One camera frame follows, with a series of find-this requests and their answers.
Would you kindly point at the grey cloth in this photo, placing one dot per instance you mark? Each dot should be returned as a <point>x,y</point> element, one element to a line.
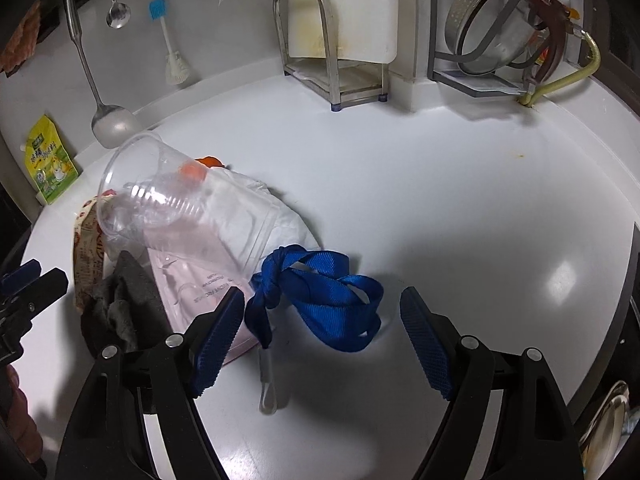
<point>130,300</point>

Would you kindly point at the blue white bottle brush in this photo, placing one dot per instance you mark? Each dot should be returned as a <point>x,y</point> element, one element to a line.
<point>177,67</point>

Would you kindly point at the metal cutting board rack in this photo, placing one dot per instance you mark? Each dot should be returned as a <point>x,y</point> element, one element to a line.
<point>350,82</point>

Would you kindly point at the steel colander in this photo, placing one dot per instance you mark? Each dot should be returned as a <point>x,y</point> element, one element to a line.
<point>480,10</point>

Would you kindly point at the orange dishcloth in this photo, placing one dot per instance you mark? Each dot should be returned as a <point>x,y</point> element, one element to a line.
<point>22,40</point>

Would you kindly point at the brown plastic utensil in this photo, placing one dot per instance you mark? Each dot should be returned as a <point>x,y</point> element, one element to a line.
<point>552,25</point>

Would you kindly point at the stacked dishes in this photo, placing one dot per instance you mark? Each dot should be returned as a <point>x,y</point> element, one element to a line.
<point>607,420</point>

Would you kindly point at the white tissue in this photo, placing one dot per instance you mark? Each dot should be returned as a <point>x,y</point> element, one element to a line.
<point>290,230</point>

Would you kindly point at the yellow seasoning pouch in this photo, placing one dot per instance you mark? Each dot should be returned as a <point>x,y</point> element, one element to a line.
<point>50,160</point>

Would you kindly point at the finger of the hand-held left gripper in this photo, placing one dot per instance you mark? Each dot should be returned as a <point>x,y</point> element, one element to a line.
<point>47,285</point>
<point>20,272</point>

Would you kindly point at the clear plastic cup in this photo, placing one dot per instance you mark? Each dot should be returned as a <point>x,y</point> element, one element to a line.
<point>225,225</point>

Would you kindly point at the metal spatula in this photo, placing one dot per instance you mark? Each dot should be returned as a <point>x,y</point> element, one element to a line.
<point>112,127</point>

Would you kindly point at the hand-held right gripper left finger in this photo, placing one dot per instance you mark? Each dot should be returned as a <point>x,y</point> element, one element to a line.
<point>217,340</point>

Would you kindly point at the pink plastic packet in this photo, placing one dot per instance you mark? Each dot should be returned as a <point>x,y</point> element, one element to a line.
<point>190,295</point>

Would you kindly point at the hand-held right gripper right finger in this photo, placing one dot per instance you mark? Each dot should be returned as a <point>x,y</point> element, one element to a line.
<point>425,345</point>

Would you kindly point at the orange peel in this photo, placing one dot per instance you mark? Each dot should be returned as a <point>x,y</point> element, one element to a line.
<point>212,161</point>

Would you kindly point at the person's left hand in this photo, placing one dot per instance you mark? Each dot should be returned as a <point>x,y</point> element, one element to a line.
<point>22,410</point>

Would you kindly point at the white cutting board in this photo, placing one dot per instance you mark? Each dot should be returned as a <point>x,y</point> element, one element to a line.
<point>350,10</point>

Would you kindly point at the brown printed snack wrapper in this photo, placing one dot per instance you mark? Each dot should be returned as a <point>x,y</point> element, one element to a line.
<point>87,255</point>

